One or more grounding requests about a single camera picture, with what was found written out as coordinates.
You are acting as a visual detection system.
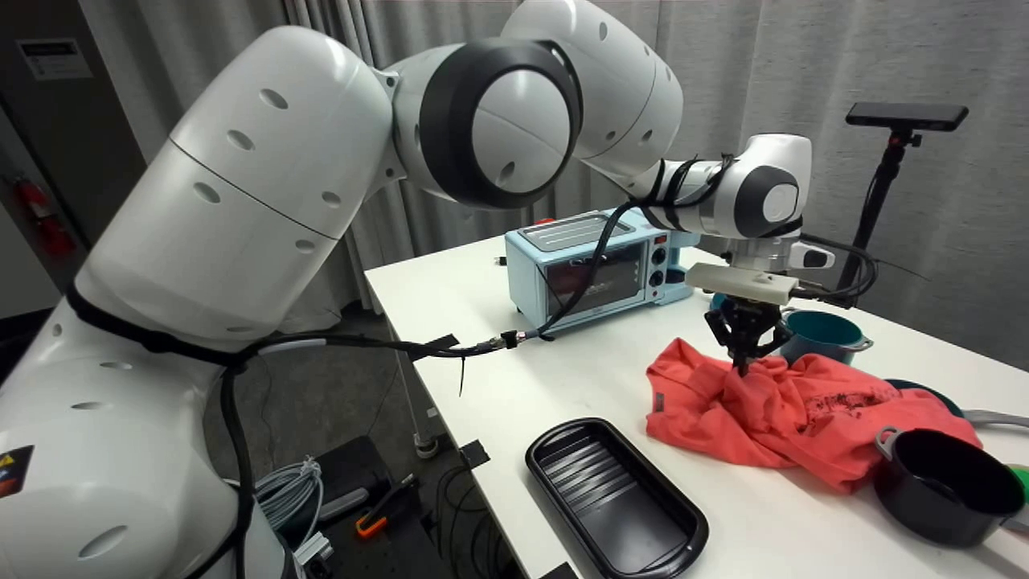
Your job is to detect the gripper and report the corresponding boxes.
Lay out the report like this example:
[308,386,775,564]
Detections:
[705,294,794,377]

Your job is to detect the coral red shirt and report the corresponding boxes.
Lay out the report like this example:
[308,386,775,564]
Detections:
[646,338,984,494]

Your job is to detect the teal pot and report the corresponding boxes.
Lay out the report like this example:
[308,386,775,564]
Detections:
[777,310,875,368]

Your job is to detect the toaster oven door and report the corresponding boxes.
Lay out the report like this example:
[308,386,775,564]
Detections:
[534,240,650,324]

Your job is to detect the light blue toaster oven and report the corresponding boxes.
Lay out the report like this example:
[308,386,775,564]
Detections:
[504,207,701,335]

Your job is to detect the black baking tray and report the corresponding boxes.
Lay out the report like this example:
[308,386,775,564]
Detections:
[525,417,710,579]

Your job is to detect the black pot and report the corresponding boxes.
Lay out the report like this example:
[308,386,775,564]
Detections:
[873,426,1029,550]

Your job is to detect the grey curtain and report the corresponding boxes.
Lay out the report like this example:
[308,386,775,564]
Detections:
[76,0,1029,371]

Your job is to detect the orange and black clamp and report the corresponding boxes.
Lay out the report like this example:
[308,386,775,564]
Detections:
[354,473,420,539]

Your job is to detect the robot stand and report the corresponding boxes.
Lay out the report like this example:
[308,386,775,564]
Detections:
[273,434,515,579]

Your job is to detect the red fire extinguisher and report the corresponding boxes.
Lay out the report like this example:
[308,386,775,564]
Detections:
[14,175,80,260]

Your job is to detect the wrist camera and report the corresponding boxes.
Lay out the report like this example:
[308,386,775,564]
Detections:
[685,263,801,307]

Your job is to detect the teal pan with grey handle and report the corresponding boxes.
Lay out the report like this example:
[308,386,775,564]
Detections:
[883,378,1029,430]

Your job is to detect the camera on tripod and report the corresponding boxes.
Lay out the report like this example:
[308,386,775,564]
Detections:
[834,101,970,308]

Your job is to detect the black cable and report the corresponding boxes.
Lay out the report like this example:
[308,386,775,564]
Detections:
[433,465,503,579]

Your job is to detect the coil of grey cable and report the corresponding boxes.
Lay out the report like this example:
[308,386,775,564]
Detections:
[254,456,326,533]

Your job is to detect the white wall sign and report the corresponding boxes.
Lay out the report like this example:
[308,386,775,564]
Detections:
[16,36,94,82]

